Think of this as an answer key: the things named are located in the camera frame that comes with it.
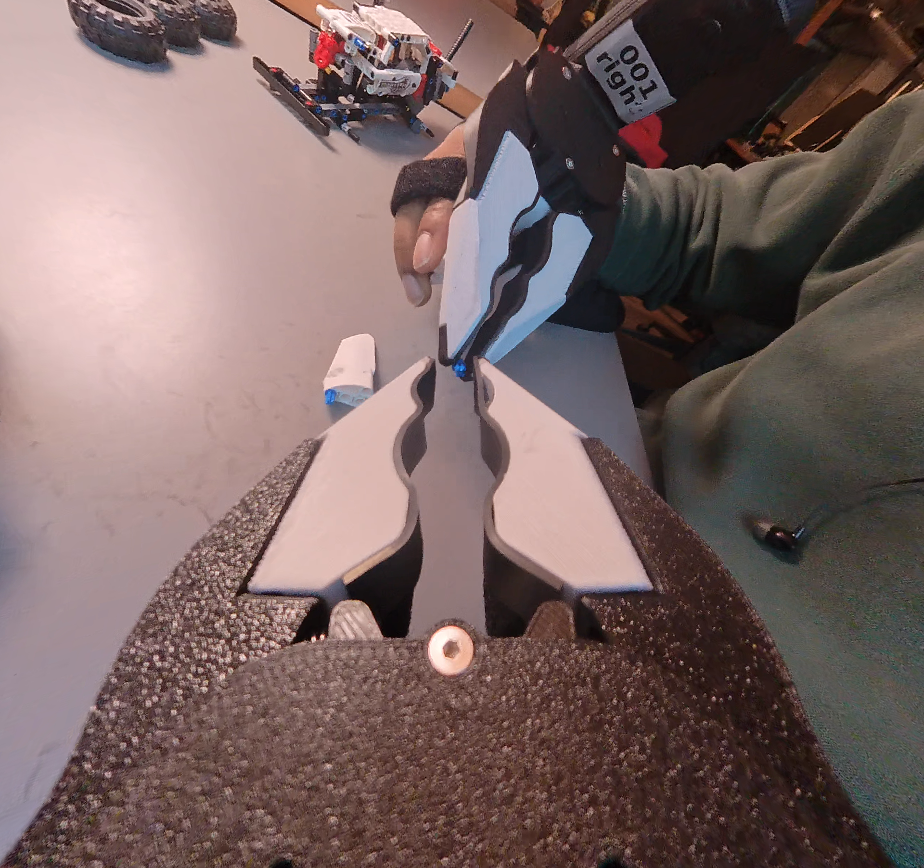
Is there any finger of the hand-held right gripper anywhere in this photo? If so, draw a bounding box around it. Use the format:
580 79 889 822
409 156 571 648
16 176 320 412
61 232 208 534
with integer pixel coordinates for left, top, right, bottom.
476 215 593 364
439 133 541 364

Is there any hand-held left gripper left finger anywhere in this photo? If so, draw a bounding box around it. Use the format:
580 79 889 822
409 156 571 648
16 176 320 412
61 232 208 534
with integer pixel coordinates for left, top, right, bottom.
245 357 439 603

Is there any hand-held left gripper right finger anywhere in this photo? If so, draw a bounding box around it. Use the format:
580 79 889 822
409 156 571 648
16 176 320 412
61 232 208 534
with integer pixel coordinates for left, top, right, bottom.
471 360 655 604

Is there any white lego panel piece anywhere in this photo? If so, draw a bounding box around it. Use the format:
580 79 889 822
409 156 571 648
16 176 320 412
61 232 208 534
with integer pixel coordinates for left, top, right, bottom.
321 332 378 407

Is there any partly built lego truck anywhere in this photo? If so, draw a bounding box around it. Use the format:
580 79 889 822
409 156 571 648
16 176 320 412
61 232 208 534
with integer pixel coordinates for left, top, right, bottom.
253 0 477 143

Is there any black lego tire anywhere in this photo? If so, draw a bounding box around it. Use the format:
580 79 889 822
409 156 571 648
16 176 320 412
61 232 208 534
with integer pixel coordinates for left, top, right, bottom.
115 0 203 48
165 0 239 42
66 0 168 64

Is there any black drawstring cord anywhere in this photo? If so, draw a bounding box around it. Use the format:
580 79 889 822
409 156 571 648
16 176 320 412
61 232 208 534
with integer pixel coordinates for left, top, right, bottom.
747 477 924 563

